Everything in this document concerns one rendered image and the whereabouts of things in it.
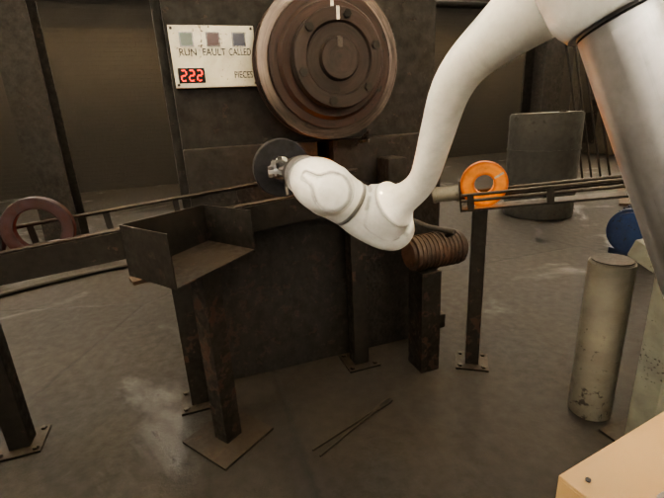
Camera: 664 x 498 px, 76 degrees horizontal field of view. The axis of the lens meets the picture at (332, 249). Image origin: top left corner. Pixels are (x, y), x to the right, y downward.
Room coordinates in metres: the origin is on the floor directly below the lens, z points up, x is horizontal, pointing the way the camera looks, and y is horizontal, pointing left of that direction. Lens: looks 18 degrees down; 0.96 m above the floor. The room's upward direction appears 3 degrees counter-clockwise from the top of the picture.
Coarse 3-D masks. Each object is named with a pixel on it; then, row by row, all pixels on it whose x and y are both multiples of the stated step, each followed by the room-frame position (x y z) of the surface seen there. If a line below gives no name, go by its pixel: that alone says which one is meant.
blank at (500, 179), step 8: (472, 168) 1.44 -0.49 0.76; (480, 168) 1.43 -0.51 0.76; (488, 168) 1.42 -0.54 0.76; (496, 168) 1.42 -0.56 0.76; (464, 176) 1.44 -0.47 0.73; (472, 176) 1.44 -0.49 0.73; (496, 176) 1.42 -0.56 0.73; (504, 176) 1.41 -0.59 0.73; (464, 184) 1.44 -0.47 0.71; (472, 184) 1.44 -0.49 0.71; (496, 184) 1.42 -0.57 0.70; (504, 184) 1.41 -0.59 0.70; (464, 192) 1.44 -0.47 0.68; (472, 192) 1.44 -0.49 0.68; (496, 200) 1.41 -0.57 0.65
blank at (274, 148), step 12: (264, 144) 1.13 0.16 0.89; (276, 144) 1.13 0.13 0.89; (288, 144) 1.14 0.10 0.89; (264, 156) 1.12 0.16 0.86; (276, 156) 1.13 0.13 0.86; (288, 156) 1.14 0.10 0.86; (252, 168) 1.14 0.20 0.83; (264, 168) 1.12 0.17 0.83; (264, 180) 1.12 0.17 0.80; (276, 180) 1.13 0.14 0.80; (276, 192) 1.13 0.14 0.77; (288, 192) 1.14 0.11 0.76
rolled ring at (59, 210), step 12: (12, 204) 1.17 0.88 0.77; (24, 204) 1.18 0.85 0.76; (36, 204) 1.19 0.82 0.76; (48, 204) 1.20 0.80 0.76; (60, 204) 1.23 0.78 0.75; (12, 216) 1.17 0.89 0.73; (60, 216) 1.20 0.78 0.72; (72, 216) 1.23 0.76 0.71; (0, 228) 1.15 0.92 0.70; (12, 228) 1.16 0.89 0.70; (72, 228) 1.21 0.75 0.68; (12, 240) 1.16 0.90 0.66
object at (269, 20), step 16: (288, 0) 1.41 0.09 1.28; (368, 0) 1.49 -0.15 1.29; (272, 16) 1.39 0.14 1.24; (384, 16) 1.51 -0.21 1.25; (384, 32) 1.51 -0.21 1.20; (256, 48) 1.38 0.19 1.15; (256, 64) 1.38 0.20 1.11; (272, 96) 1.39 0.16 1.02; (384, 96) 1.51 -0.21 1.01; (288, 112) 1.40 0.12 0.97; (304, 128) 1.42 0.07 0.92; (320, 128) 1.43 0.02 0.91; (336, 128) 1.45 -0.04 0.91; (352, 128) 1.47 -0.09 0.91
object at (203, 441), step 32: (128, 224) 1.06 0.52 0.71; (160, 224) 1.13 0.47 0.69; (192, 224) 1.21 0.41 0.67; (224, 224) 1.20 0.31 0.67; (128, 256) 1.03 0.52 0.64; (160, 256) 0.95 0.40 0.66; (192, 256) 1.13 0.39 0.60; (224, 256) 1.10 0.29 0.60; (192, 288) 1.09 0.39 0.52; (224, 320) 1.11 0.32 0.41; (224, 352) 1.09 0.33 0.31; (224, 384) 1.08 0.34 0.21; (224, 416) 1.07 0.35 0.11; (192, 448) 1.06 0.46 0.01; (224, 448) 1.05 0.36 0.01
